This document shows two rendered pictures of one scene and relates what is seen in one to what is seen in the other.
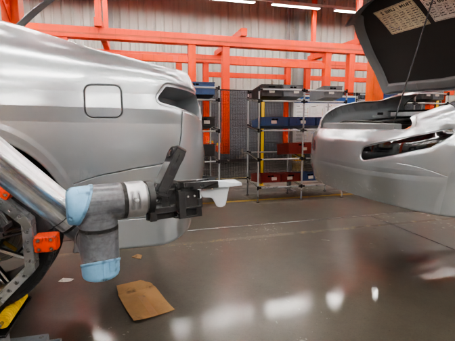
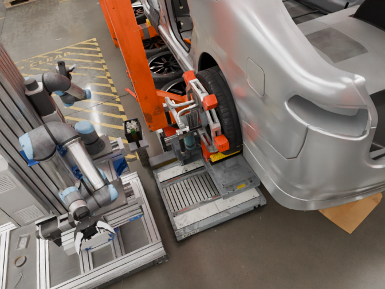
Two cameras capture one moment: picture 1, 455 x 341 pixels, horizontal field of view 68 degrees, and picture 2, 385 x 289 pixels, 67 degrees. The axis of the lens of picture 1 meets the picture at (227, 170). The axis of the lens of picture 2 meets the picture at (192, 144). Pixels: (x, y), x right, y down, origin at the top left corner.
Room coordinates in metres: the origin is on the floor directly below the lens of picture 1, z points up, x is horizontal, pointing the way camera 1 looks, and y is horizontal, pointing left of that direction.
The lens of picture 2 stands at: (1.27, -0.59, 2.26)
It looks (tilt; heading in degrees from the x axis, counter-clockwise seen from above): 45 degrees down; 91
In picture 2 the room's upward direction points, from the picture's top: 12 degrees counter-clockwise
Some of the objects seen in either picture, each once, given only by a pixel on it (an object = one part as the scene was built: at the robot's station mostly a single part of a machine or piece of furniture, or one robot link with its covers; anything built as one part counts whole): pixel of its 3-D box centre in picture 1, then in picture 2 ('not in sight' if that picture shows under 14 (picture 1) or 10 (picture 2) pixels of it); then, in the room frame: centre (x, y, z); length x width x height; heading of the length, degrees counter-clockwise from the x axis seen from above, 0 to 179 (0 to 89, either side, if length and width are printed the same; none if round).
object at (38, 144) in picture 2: not in sight; (58, 170); (0.53, 0.49, 1.19); 0.15 x 0.12 x 0.55; 30
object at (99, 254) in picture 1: (98, 248); (85, 209); (0.68, 0.27, 1.12); 0.11 x 0.08 x 0.11; 30
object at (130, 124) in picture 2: not in sight; (133, 129); (0.70, 1.52, 0.51); 0.20 x 0.14 x 0.13; 94
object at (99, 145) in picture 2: not in sight; (93, 143); (0.52, 1.03, 0.87); 0.15 x 0.15 x 0.10
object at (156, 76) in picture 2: not in sight; (169, 71); (1.11, 2.66, 0.39); 0.66 x 0.66 x 0.24
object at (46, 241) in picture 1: (47, 241); (221, 143); (1.43, 0.80, 0.85); 0.09 x 0.08 x 0.07; 103
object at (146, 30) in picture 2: not in sight; (140, 25); (0.81, 3.47, 0.69); 0.52 x 0.17 x 0.35; 13
